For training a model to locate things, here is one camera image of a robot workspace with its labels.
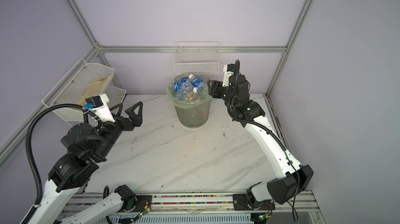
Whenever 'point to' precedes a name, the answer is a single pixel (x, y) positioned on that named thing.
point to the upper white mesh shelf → (72, 88)
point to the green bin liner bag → (196, 100)
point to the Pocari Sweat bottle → (198, 83)
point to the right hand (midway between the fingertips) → (210, 81)
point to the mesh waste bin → (192, 117)
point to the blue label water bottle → (184, 79)
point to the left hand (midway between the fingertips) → (131, 105)
